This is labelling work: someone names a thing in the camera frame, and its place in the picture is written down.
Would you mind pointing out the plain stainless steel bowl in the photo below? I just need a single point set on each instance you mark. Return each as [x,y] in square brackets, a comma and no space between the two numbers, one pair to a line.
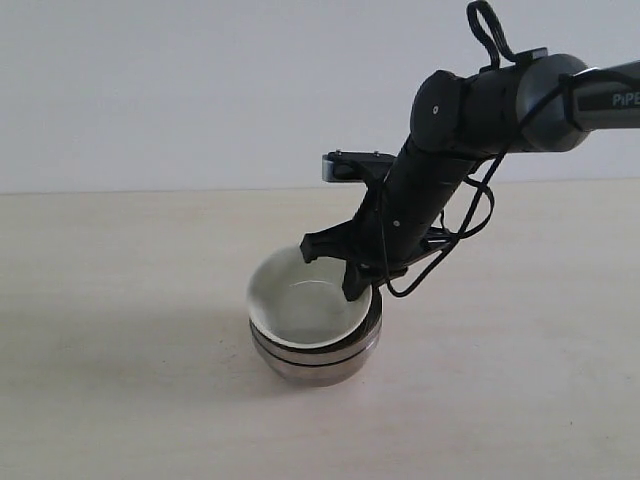
[321,367]

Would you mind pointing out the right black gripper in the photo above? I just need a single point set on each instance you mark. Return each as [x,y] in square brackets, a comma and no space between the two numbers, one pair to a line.
[392,220]

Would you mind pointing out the white ceramic bowl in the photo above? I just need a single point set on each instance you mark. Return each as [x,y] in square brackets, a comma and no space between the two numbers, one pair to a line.
[302,305]

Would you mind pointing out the patterned stainless steel bowl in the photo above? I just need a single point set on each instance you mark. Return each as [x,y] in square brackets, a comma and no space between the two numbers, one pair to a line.
[370,325]

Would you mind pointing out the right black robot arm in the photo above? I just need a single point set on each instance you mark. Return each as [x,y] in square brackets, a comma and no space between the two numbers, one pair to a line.
[457,125]

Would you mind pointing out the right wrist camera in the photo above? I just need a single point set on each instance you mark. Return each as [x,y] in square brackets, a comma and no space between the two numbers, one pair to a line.
[352,167]

